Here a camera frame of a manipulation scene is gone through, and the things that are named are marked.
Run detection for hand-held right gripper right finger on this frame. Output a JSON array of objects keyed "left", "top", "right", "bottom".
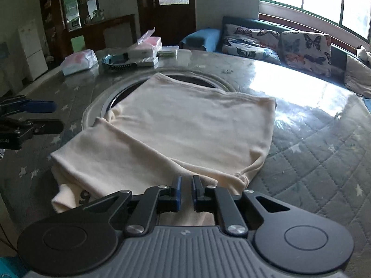
[{"left": 192, "top": 175, "right": 292, "bottom": 236}]

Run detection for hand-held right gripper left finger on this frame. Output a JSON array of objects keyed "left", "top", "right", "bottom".
[{"left": 72, "top": 175, "right": 182, "bottom": 237}]

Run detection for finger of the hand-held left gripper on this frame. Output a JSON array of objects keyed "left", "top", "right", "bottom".
[
  {"left": 0, "top": 98, "right": 57, "bottom": 118},
  {"left": 0, "top": 119, "right": 64, "bottom": 135}
]

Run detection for cream fleece sweatshirt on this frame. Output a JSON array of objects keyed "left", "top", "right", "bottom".
[{"left": 51, "top": 72, "right": 277, "bottom": 227}]

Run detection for white refrigerator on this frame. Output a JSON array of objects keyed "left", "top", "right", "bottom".
[{"left": 18, "top": 20, "right": 48, "bottom": 81}]

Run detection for translucent plastic bag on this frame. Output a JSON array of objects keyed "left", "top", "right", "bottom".
[{"left": 61, "top": 49, "right": 99, "bottom": 76}]

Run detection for dark wooden display cabinet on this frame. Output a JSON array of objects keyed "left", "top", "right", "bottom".
[{"left": 39, "top": 0, "right": 137, "bottom": 62}]

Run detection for grey quilted star table cover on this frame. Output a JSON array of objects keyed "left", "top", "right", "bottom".
[{"left": 0, "top": 48, "right": 371, "bottom": 278}]

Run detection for black round induction cooktop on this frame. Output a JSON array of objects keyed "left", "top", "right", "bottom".
[{"left": 109, "top": 74, "right": 232, "bottom": 111}]

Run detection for white tissue box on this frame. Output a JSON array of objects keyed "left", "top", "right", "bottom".
[{"left": 128, "top": 28, "right": 163, "bottom": 60}]

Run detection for clear flat box green contents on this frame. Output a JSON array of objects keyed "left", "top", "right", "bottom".
[{"left": 157, "top": 46, "right": 179, "bottom": 58}]

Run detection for flat butterfly print pillow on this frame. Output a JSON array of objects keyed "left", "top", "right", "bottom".
[{"left": 222, "top": 45, "right": 281, "bottom": 66}]

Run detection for dark teal sofa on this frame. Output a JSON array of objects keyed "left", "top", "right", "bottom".
[{"left": 180, "top": 16, "right": 371, "bottom": 99}]

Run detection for dark wooden door frosted glass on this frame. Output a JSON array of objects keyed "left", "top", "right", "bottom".
[{"left": 136, "top": 0, "right": 198, "bottom": 46}]

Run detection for long butterfly print pillow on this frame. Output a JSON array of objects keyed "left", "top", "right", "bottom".
[{"left": 223, "top": 24, "right": 281, "bottom": 50}]

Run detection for large butterfly print pillow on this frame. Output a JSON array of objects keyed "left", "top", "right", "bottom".
[{"left": 280, "top": 31, "right": 332, "bottom": 77}]

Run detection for grey plain pillow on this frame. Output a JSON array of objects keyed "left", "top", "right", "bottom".
[{"left": 343, "top": 54, "right": 371, "bottom": 99}]

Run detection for panda plush toy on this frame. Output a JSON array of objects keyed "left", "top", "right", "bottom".
[{"left": 356, "top": 45, "right": 371, "bottom": 63}]

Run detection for blue smartwatch with black strap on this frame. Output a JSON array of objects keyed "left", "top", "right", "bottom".
[{"left": 102, "top": 53, "right": 138, "bottom": 72}]

